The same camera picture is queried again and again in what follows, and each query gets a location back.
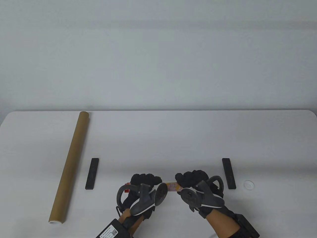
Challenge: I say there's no person's left hand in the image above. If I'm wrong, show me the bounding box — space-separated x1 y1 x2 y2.
121 173 163 220

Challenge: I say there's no person's right hand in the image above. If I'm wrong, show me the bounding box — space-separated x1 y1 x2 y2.
175 170 237 219

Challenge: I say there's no colourful paper map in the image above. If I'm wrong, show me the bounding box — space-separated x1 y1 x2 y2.
125 181 183 194

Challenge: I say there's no black paperweight bar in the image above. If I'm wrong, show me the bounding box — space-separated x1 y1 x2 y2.
222 158 237 190
85 158 100 190

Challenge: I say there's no brown cardboard mailing tube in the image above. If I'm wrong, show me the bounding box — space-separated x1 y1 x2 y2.
48 111 90 225

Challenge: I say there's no person's left forearm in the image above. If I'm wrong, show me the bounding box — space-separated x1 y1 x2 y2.
118 208 144 233

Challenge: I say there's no person's right forearm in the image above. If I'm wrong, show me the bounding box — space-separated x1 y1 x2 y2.
206 212 240 238

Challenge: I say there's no black and white controller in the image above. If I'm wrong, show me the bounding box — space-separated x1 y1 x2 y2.
180 176 225 211
116 183 168 216

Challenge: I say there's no black sensor box white label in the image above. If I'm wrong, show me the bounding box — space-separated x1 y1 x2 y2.
95 218 131 238

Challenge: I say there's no plain black sensor box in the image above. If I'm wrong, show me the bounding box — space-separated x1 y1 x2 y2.
233 214 260 238

